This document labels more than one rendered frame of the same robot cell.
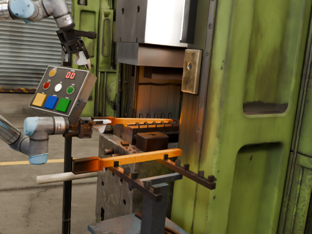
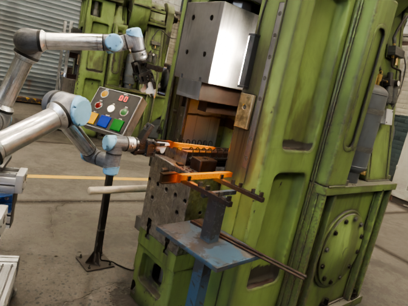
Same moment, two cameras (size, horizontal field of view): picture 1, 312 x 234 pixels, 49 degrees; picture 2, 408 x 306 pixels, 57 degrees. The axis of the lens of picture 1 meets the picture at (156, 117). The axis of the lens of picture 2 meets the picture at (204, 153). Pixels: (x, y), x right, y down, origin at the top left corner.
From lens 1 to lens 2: 0.56 m
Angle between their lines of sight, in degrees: 10
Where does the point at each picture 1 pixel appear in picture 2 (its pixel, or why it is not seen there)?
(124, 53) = (184, 88)
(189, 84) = (241, 121)
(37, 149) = (113, 162)
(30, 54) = not seen: hidden behind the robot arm
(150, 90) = (196, 119)
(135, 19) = (200, 62)
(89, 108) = not seen: hidden behind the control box
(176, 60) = (227, 98)
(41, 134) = (118, 150)
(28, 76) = not seen: hidden behind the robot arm
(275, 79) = (305, 124)
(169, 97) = (210, 127)
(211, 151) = (255, 175)
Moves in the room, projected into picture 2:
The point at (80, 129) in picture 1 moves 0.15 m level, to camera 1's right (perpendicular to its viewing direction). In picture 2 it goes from (147, 149) to (176, 154)
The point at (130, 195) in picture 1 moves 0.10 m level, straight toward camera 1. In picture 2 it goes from (184, 206) to (187, 214)
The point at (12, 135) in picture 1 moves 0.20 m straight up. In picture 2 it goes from (90, 149) to (96, 107)
